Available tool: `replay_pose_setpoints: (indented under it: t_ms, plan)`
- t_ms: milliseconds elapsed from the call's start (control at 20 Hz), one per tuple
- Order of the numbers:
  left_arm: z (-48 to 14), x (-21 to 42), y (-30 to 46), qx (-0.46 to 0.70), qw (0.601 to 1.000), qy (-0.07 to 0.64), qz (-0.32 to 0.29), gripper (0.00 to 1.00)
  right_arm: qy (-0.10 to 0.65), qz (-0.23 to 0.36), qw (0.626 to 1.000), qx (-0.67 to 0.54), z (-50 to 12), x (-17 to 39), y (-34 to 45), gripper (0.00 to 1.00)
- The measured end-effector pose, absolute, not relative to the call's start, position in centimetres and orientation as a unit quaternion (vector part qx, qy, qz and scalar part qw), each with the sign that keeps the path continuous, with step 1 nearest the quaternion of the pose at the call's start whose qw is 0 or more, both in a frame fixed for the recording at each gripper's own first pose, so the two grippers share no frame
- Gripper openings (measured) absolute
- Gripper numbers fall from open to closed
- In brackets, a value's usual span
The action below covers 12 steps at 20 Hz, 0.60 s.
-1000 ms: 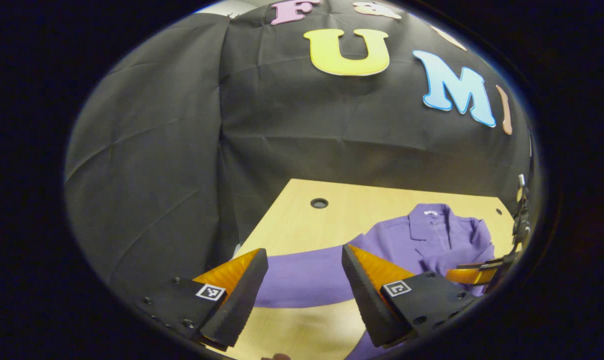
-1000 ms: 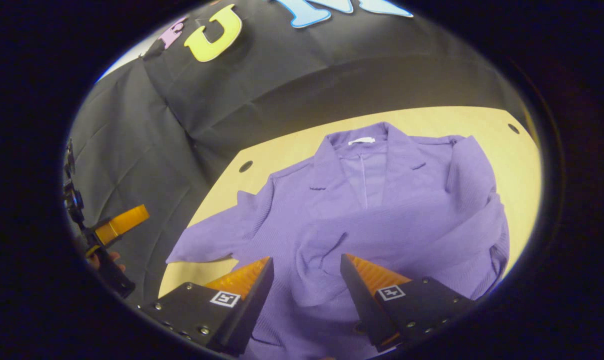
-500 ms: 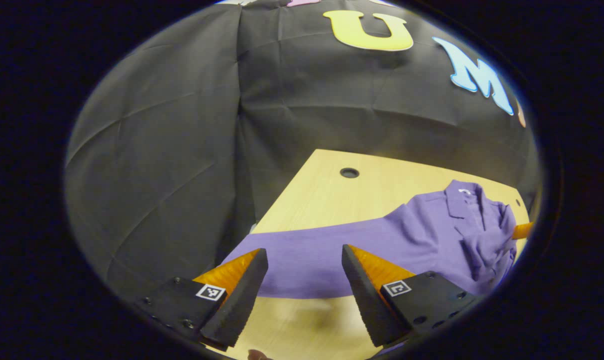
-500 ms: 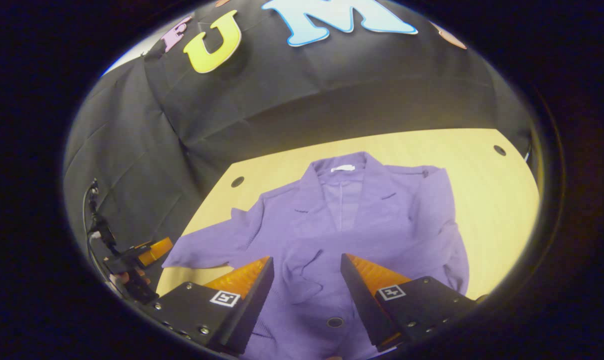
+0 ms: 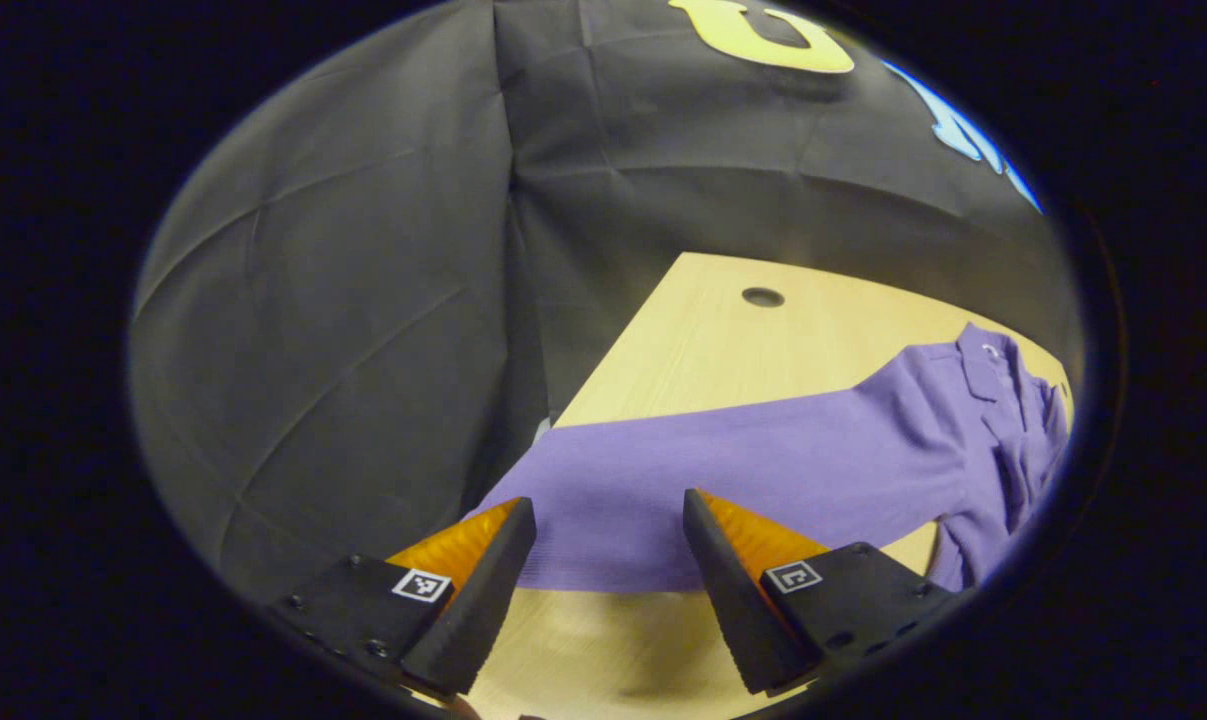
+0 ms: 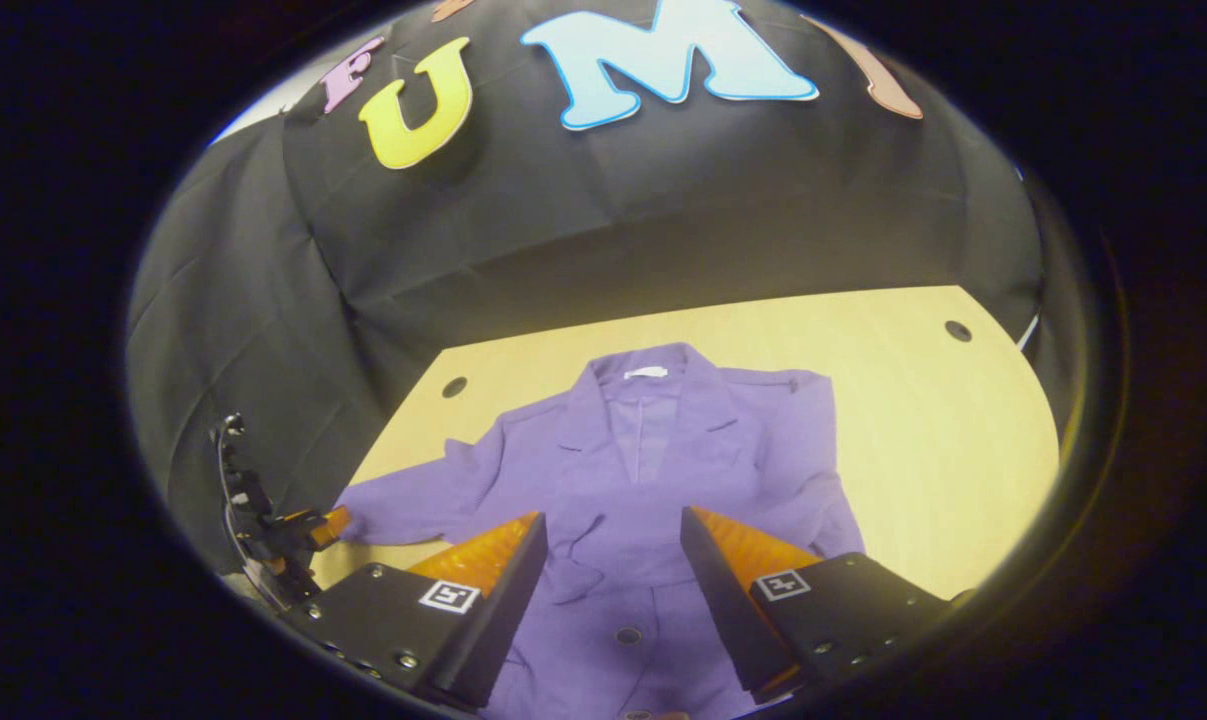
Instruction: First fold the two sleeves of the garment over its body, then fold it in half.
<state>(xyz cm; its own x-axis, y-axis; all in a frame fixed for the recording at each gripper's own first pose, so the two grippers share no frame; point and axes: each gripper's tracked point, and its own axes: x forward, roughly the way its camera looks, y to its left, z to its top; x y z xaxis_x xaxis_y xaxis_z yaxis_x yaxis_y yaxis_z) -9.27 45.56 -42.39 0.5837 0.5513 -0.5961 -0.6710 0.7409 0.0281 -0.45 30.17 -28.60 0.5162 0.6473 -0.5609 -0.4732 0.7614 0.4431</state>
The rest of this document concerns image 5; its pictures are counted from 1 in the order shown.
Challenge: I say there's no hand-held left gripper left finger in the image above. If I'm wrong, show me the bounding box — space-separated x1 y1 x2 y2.
267 496 538 698

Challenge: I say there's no black backdrop cloth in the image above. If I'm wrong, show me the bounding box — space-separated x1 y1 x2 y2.
128 0 1084 601

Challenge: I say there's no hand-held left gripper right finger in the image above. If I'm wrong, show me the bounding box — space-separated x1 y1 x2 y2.
682 487 970 699

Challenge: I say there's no purple button cardigan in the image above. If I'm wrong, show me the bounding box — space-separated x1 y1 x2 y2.
468 322 1074 594

